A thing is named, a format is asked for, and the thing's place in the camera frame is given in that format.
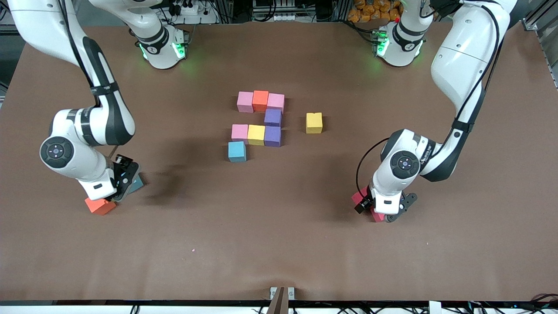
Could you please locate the yellow foam block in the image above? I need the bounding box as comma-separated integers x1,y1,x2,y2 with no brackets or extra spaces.
306,112,323,134
248,125,265,146

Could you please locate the orange foam block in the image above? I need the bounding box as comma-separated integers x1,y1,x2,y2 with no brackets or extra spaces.
252,90,269,112
85,197,117,216

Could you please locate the brown table cover sheet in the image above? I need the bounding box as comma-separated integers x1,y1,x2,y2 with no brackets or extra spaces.
0,21,558,302

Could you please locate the white power strip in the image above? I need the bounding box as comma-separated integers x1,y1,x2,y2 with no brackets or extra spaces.
255,13,306,23
170,0,218,24

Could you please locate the pile of orange objects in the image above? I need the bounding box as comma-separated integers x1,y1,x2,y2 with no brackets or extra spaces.
347,0,404,23

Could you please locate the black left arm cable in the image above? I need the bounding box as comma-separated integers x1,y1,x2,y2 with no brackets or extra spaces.
357,4,502,189

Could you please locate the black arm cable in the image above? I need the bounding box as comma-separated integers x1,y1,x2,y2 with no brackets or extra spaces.
60,0,119,158
357,4,502,189

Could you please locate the grey metal bracket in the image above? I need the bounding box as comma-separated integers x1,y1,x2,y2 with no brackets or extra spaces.
269,287,296,300

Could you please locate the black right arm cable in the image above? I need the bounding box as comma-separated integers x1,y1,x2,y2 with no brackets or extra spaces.
60,0,119,158

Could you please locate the brown tapered post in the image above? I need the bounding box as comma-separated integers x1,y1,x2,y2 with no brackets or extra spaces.
267,287,286,314

